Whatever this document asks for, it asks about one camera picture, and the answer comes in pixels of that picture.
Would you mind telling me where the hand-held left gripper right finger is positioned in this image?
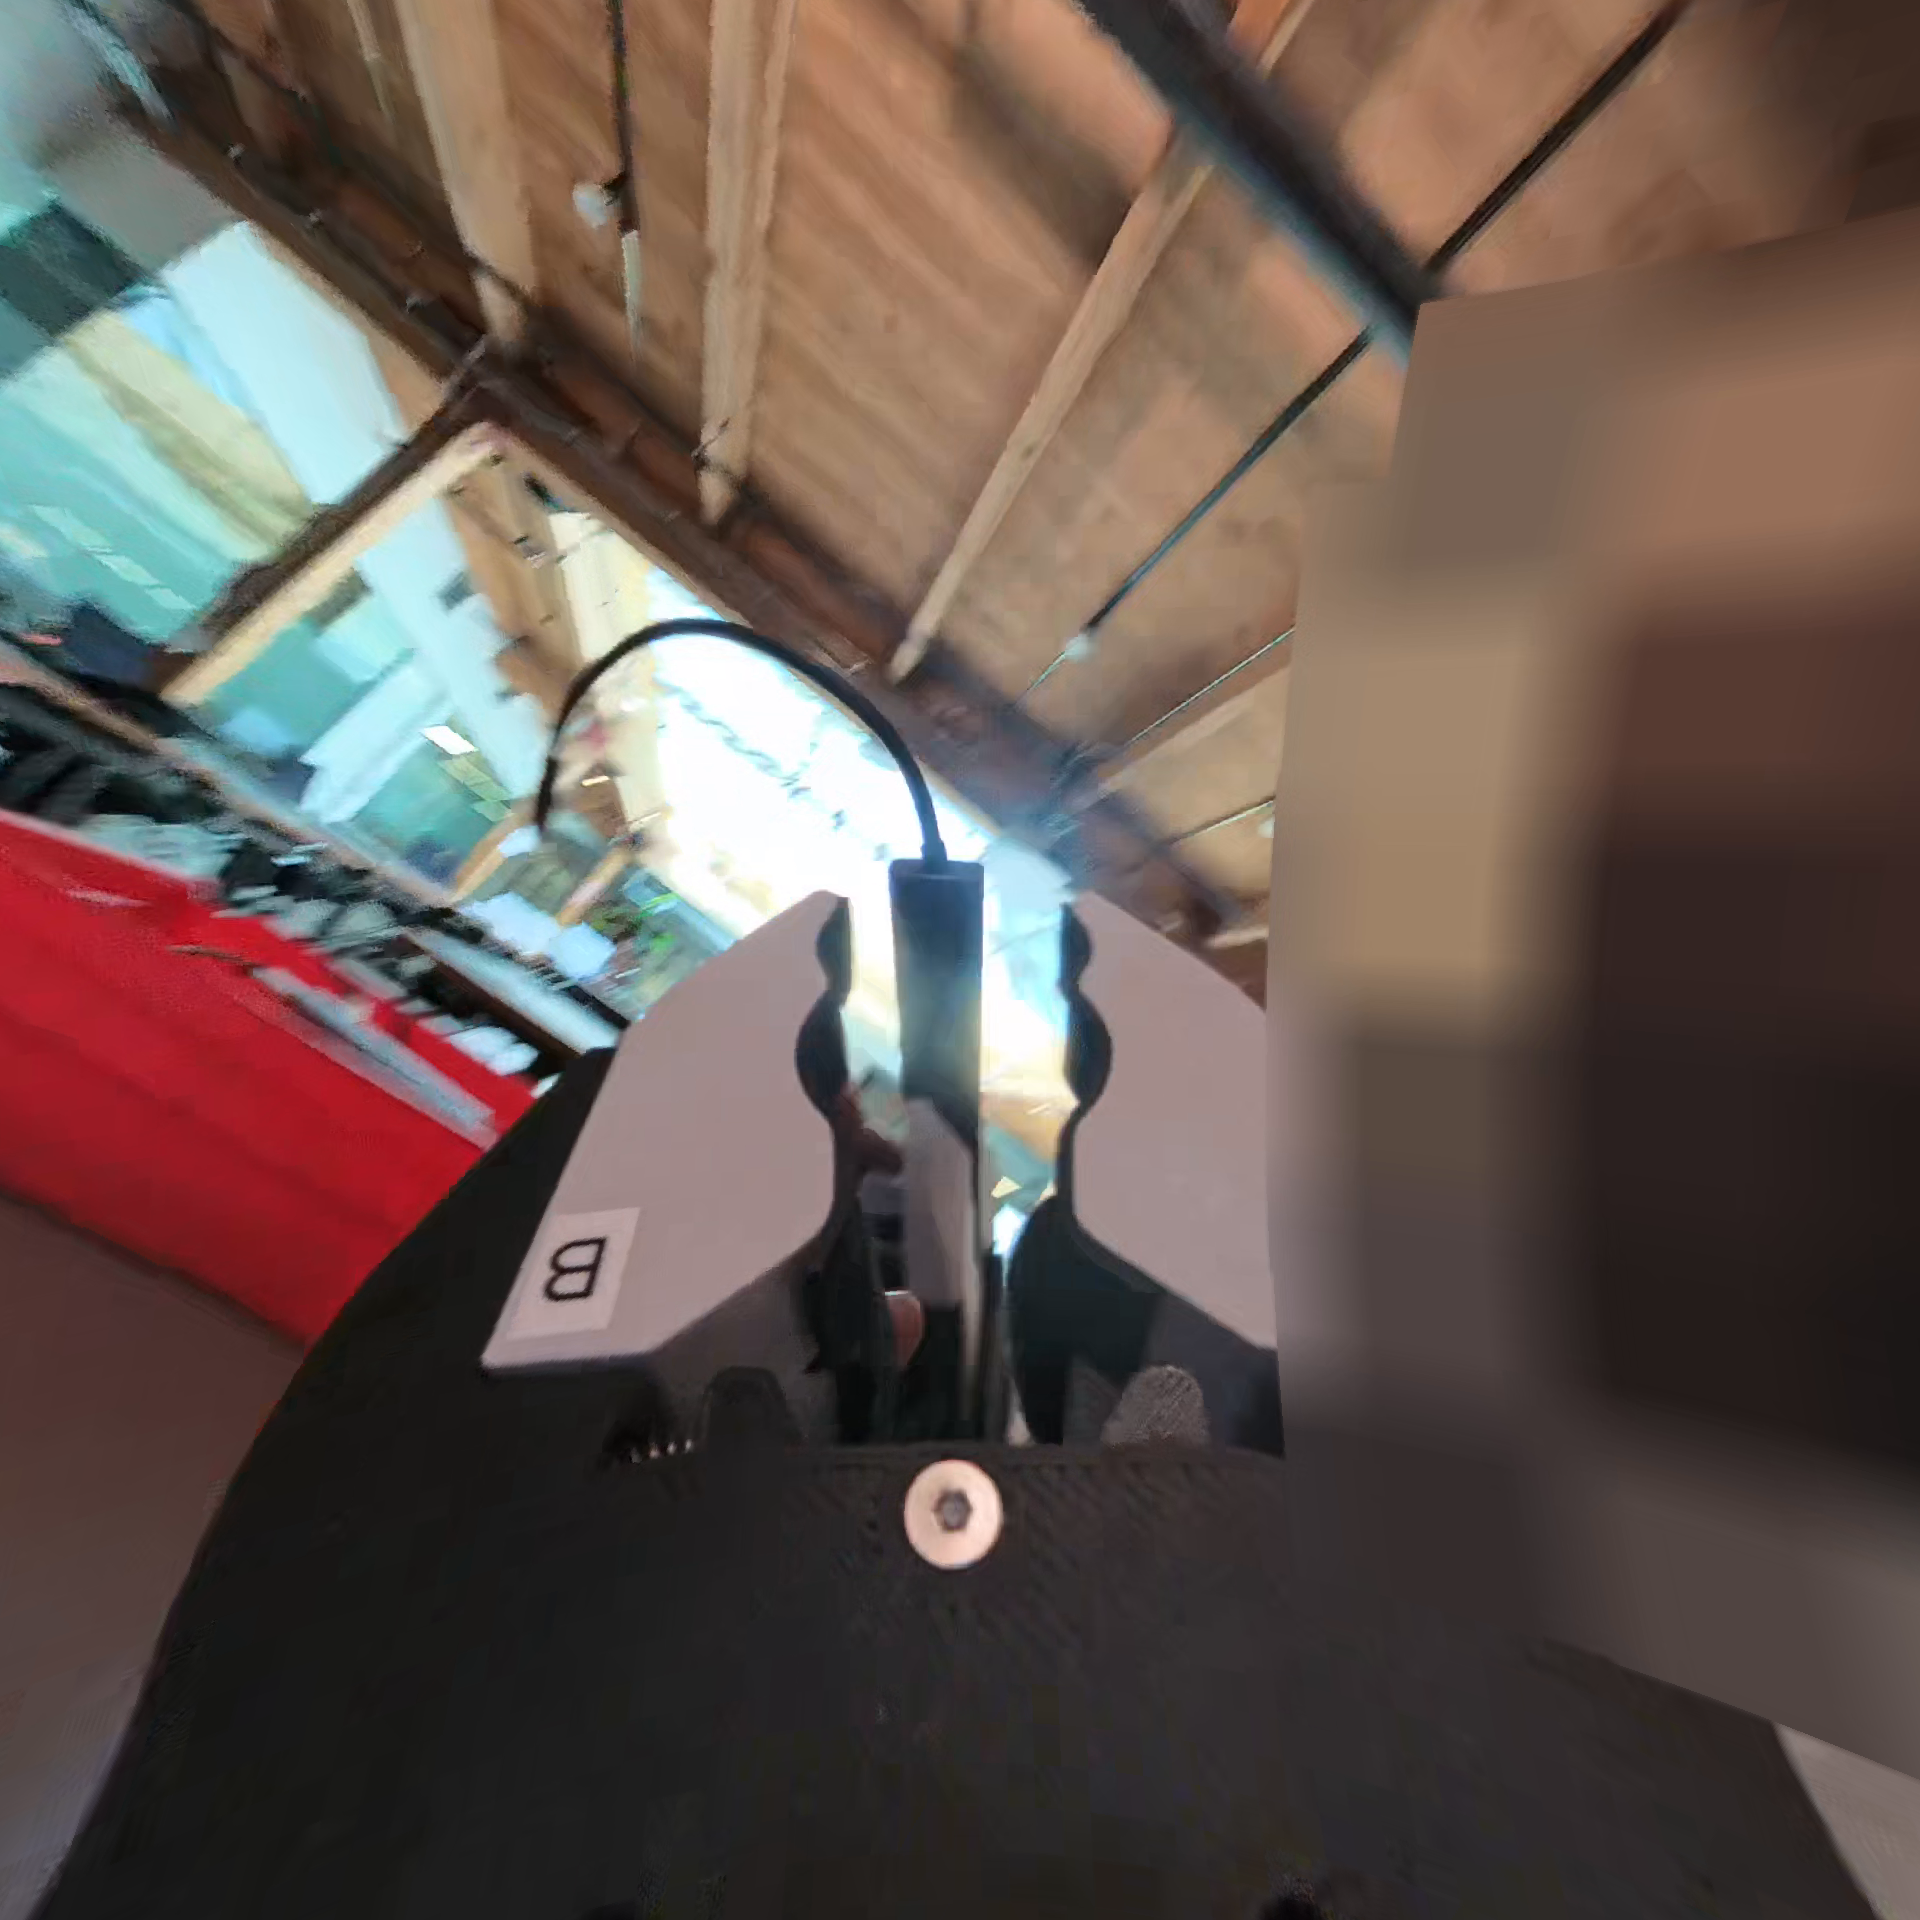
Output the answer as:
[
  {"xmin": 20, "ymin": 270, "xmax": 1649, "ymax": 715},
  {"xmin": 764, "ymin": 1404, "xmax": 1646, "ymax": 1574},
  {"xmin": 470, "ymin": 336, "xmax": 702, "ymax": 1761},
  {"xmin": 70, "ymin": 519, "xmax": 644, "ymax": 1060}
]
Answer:
[{"xmin": 1001, "ymin": 893, "xmax": 1286, "ymax": 1451}]

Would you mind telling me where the red box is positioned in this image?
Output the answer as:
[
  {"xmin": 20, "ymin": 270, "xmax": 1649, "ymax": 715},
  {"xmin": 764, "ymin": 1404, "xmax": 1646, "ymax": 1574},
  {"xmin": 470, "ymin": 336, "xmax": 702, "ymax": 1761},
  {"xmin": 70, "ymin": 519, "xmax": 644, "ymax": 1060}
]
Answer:
[{"xmin": 0, "ymin": 806, "xmax": 546, "ymax": 1347}]

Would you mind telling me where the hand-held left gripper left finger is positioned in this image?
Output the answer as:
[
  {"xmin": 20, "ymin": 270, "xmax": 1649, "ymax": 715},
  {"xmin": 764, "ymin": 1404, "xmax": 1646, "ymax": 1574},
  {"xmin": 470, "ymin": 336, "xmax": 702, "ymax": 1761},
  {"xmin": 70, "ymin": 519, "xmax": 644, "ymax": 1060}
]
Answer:
[{"xmin": 480, "ymin": 889, "xmax": 889, "ymax": 1446}]

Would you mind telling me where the wooden framed window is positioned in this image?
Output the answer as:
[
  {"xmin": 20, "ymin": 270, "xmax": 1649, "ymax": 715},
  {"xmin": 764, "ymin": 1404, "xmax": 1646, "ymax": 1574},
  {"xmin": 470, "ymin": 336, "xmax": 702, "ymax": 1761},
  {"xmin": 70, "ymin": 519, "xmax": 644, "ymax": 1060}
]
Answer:
[{"xmin": 155, "ymin": 425, "xmax": 1085, "ymax": 1086}]

